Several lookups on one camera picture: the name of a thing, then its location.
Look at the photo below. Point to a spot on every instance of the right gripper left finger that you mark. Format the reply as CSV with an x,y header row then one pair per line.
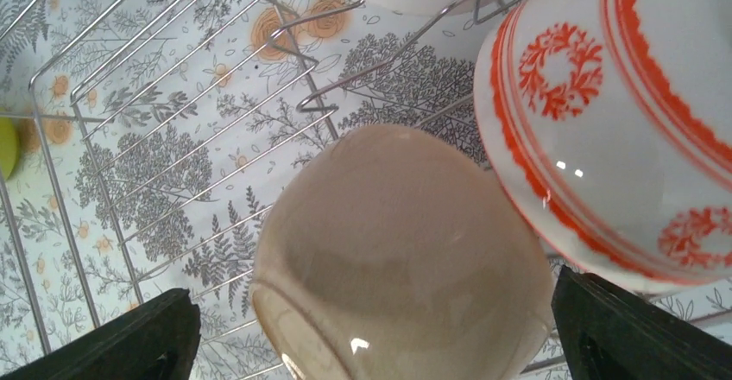
x,y
157,340

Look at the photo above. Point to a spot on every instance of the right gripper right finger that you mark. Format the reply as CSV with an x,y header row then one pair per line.
x,y
607,332

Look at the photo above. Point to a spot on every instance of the beige bowl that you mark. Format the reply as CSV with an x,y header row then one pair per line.
x,y
392,255

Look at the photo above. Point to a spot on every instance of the yellow bowl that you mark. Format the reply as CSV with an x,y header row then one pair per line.
x,y
10,147

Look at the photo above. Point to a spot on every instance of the floral table mat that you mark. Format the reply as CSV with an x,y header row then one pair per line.
x,y
171,165

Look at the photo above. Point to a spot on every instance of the white bowl red rim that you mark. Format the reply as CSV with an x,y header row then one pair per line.
x,y
608,123

